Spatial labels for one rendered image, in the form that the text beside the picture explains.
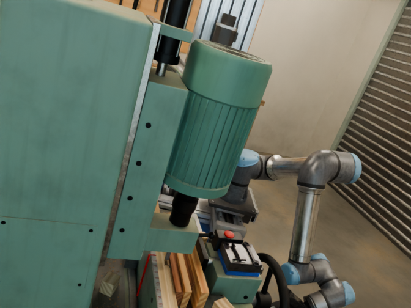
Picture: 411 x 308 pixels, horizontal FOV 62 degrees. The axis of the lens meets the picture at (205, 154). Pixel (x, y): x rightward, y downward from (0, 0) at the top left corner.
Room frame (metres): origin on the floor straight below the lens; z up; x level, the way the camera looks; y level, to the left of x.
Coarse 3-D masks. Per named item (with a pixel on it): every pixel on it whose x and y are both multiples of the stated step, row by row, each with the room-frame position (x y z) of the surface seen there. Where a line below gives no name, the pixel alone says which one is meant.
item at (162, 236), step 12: (156, 216) 0.73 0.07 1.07; (168, 216) 0.75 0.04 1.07; (192, 216) 0.79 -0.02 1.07; (156, 228) 0.69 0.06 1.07; (168, 228) 0.70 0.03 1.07; (180, 228) 0.72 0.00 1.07; (192, 228) 0.73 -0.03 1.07; (156, 240) 0.69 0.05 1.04; (168, 240) 0.70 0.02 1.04; (180, 240) 0.71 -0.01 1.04; (192, 240) 0.72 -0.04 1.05; (180, 252) 0.71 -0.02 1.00; (192, 252) 0.72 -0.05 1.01
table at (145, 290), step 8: (144, 264) 0.75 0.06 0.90; (144, 280) 0.71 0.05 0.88; (144, 288) 0.69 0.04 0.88; (208, 288) 0.74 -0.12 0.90; (144, 296) 0.67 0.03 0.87; (208, 296) 0.71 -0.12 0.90; (216, 296) 0.72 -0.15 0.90; (144, 304) 0.65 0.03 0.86; (208, 304) 0.68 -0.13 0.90; (232, 304) 0.74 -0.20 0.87; (240, 304) 0.75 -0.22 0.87; (248, 304) 0.76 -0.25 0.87
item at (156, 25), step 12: (156, 24) 0.61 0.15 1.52; (156, 36) 0.61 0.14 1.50; (144, 72) 0.61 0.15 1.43; (144, 84) 0.61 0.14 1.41; (132, 120) 0.61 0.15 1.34; (132, 132) 0.61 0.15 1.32; (132, 144) 0.61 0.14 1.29; (120, 180) 0.61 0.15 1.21; (120, 192) 0.61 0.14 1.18; (108, 228) 0.61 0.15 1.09; (108, 240) 0.61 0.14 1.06
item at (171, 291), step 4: (156, 208) 0.97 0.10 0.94; (156, 212) 0.95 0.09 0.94; (168, 260) 0.75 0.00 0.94; (164, 264) 0.73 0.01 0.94; (168, 264) 0.73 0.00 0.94; (168, 276) 0.69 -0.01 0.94; (168, 280) 0.68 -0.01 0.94; (172, 280) 0.68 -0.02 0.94; (168, 284) 0.66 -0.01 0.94; (172, 284) 0.67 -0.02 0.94; (168, 288) 0.65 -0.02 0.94; (172, 288) 0.65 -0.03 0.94; (168, 292) 0.64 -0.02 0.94; (172, 292) 0.64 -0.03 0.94; (172, 296) 0.63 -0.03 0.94; (172, 300) 0.62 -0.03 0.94; (176, 300) 0.62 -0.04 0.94; (172, 304) 0.61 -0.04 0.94; (176, 304) 0.61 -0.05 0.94
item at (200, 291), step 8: (192, 256) 0.75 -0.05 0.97; (192, 264) 0.74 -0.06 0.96; (200, 264) 0.73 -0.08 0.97; (192, 272) 0.72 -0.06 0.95; (200, 272) 0.71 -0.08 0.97; (200, 280) 0.68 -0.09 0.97; (200, 288) 0.65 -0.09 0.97; (192, 296) 0.67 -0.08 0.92; (200, 296) 0.64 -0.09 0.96; (192, 304) 0.66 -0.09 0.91; (200, 304) 0.64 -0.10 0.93
